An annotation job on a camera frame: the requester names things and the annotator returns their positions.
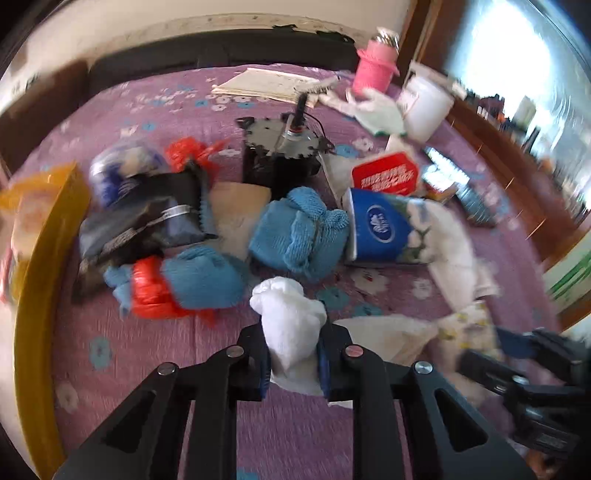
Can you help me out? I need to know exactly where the white sock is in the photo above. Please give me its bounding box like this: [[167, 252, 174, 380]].
[[249, 277, 329, 398]]

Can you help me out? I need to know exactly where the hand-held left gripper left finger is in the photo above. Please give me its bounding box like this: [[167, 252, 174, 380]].
[[53, 323, 273, 480]]

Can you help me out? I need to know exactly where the wooden window frame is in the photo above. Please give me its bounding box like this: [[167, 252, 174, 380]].
[[401, 0, 591, 319]]

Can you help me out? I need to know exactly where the red plastic bag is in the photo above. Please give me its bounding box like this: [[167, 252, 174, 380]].
[[165, 137, 228, 185]]

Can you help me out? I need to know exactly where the white cup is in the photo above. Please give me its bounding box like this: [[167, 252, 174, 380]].
[[398, 74, 456, 145]]

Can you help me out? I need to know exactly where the white glove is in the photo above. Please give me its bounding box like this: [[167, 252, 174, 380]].
[[322, 88, 408, 138]]

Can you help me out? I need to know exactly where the small blue cloth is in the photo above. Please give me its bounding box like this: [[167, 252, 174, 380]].
[[104, 246, 248, 320]]

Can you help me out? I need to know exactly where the pink bottle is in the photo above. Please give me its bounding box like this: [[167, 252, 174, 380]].
[[352, 27, 402, 94]]

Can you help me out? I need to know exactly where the black sofa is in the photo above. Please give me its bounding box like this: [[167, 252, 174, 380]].
[[87, 27, 359, 95]]

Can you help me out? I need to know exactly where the large white cloth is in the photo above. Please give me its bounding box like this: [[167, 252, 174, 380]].
[[406, 198, 500, 311]]

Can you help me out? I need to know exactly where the white floral print pack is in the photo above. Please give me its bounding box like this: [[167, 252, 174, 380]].
[[436, 300, 500, 361]]

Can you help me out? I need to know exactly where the black pen holder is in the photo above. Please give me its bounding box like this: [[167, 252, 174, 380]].
[[235, 92, 336, 200]]

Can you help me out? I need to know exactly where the white green box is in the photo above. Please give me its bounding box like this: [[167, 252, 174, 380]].
[[542, 250, 591, 315]]

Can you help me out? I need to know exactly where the white cardboard piece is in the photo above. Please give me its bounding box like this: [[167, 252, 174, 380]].
[[409, 60, 465, 95]]

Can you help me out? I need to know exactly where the red cloth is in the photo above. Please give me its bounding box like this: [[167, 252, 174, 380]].
[[131, 257, 186, 320]]

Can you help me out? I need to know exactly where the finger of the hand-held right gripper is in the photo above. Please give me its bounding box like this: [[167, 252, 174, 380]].
[[459, 350, 528, 408], [498, 329, 536, 361]]

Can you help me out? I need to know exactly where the dark denim cloth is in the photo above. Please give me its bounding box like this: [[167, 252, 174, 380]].
[[76, 170, 219, 303]]

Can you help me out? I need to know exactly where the blue white plastic bag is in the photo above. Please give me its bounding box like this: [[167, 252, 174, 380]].
[[89, 141, 164, 208]]

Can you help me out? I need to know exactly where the red tissue pack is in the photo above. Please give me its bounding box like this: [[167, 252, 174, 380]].
[[350, 152, 421, 197]]

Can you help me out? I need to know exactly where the white notebook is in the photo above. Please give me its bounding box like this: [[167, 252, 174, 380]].
[[211, 67, 325, 105]]

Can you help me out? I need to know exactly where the beige tissue pack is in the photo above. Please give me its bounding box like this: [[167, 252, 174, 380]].
[[208, 182, 273, 260]]

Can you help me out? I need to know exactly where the yellow tray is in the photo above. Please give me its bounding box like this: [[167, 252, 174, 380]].
[[0, 161, 93, 480]]

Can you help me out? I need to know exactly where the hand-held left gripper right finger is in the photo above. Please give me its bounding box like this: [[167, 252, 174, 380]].
[[316, 323, 539, 480]]

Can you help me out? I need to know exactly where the blue floral tissue pack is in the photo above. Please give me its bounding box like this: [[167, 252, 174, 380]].
[[342, 186, 445, 267]]

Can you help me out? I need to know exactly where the large blue towel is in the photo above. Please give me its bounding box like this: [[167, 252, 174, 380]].
[[248, 186, 352, 283]]

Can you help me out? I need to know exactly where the cream cloth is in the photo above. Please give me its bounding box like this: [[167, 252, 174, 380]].
[[332, 313, 440, 366]]

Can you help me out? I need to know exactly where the black phone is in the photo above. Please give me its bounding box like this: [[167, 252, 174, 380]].
[[421, 147, 498, 228]]

